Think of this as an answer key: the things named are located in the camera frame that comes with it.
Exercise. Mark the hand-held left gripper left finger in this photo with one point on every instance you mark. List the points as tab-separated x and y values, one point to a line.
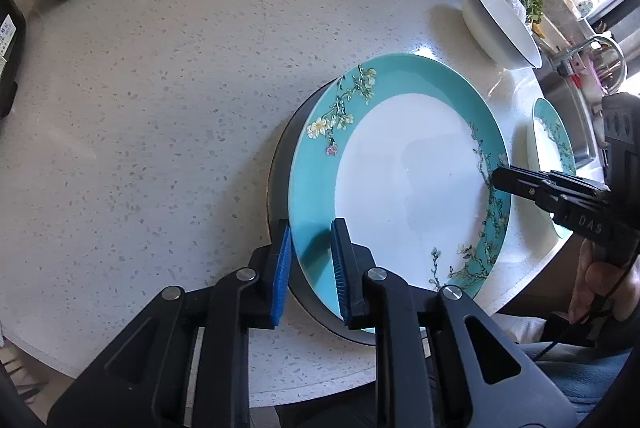
280	273

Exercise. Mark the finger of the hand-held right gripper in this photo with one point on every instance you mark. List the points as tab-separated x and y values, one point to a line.
530	182

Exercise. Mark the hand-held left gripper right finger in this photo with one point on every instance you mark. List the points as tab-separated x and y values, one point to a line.
340	273

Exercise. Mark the large teal floral plate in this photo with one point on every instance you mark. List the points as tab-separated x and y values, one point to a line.
400	168

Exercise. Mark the white bowl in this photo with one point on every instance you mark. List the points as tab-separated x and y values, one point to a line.
485	23

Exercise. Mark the person's right hand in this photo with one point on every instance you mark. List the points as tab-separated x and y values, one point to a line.
595	283

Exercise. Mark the small teal floral plate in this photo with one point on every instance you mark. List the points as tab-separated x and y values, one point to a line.
547	148

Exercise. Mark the steel sink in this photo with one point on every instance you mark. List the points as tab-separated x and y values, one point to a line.
575	123

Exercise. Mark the black plate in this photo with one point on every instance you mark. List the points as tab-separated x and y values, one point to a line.
282	168

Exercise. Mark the sink faucet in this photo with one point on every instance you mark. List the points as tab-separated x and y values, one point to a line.
575	53

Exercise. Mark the person's grey pants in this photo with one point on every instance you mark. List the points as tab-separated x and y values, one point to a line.
590	378

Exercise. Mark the rice cooker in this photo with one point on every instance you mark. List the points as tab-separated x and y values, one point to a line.
7	78

